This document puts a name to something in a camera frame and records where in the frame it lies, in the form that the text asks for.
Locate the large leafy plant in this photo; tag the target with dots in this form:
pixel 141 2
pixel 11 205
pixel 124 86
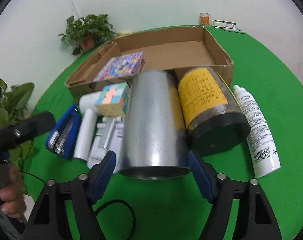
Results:
pixel 16 97

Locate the white pen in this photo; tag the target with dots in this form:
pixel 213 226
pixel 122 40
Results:
pixel 235 30

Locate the colourful patterned box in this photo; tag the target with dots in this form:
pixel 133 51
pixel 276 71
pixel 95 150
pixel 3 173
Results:
pixel 120 65

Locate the white plastic holder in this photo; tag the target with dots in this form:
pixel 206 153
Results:
pixel 106 140

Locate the cardboard box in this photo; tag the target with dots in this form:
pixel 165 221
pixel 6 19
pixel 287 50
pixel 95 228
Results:
pixel 166 52

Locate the person's left hand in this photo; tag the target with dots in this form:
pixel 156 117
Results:
pixel 14 195

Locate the pastel puzzle cube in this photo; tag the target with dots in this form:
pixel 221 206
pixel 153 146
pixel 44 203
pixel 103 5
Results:
pixel 112 98

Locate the yellow paper packet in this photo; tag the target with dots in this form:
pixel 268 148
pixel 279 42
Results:
pixel 122 33

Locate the blue stapler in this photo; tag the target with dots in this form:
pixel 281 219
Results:
pixel 65 135

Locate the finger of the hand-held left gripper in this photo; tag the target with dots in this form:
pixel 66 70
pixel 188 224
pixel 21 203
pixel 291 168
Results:
pixel 37 125

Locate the yellow label jar black lid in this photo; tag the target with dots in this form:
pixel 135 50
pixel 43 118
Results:
pixel 204 95

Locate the potted plant in red pot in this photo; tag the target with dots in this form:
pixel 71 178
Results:
pixel 90 28

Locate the silver metal can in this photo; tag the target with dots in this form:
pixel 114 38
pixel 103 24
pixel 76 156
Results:
pixel 154 122

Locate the small orange jar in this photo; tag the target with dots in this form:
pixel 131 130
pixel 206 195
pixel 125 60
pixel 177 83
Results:
pixel 205 19

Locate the white spray bottle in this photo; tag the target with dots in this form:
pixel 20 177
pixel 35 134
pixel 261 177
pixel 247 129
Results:
pixel 259 132

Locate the small white carton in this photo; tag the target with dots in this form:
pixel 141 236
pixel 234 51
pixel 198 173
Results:
pixel 225 24

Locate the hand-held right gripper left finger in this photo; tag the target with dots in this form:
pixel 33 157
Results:
pixel 104 176

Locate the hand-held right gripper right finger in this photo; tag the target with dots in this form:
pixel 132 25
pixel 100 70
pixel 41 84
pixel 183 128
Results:
pixel 201 177

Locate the white tube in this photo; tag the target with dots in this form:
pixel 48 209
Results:
pixel 85 132

